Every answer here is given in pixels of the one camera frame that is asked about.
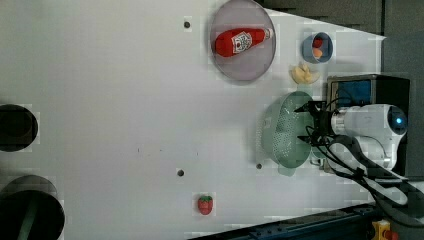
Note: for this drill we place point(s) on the red ketchup bottle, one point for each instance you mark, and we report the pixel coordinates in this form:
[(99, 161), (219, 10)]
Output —
[(235, 41)]

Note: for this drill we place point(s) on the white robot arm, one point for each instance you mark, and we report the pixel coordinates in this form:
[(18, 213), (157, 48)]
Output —
[(398, 197)]

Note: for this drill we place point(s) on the pink round plate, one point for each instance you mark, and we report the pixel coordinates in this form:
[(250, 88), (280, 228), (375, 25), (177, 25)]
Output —
[(253, 63)]

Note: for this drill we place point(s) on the green plastic strainer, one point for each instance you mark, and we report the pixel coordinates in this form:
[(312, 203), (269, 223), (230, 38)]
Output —
[(281, 128)]

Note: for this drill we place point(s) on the orange toy bun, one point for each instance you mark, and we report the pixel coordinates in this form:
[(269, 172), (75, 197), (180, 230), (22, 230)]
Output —
[(317, 53)]

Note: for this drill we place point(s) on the red toy strawberry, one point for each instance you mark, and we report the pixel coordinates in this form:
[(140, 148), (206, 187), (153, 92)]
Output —
[(205, 204)]

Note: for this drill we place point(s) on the small red toy fruit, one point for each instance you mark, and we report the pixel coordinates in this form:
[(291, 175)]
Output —
[(317, 42)]

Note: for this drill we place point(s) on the yellow emergency stop box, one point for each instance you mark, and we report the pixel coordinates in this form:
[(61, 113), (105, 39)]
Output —
[(383, 231)]

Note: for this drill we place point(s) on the yellow toy banana peel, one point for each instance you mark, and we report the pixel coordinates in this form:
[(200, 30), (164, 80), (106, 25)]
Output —
[(302, 74)]

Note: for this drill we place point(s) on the blue bowl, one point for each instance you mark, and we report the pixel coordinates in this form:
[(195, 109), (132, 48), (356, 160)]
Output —
[(326, 48)]

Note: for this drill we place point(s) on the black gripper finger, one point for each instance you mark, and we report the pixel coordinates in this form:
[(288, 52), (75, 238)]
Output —
[(310, 107), (308, 139)]

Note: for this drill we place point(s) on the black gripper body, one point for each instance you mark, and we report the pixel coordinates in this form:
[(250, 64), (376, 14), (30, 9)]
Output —
[(322, 123)]

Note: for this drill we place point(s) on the black round object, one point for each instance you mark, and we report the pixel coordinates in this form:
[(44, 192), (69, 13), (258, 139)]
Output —
[(18, 128), (30, 210)]

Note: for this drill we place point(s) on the black toaster oven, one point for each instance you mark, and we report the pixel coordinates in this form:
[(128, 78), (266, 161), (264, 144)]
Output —
[(360, 90)]

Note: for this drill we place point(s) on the black round object lower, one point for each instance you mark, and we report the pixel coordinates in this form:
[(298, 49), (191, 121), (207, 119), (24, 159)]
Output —
[(30, 210)]

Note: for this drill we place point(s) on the black round object upper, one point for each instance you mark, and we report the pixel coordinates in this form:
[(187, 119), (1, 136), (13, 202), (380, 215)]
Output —
[(18, 128)]

